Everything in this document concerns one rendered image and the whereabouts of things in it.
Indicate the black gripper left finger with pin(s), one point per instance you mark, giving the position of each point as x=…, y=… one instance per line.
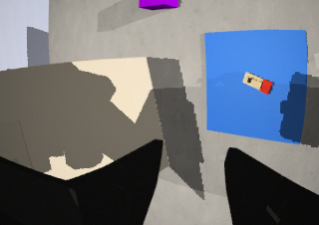
x=117, y=194

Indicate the blue square mat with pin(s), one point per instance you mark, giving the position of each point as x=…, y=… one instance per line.
x=280, y=57

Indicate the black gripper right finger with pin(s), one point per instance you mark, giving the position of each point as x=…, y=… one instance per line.
x=258, y=195

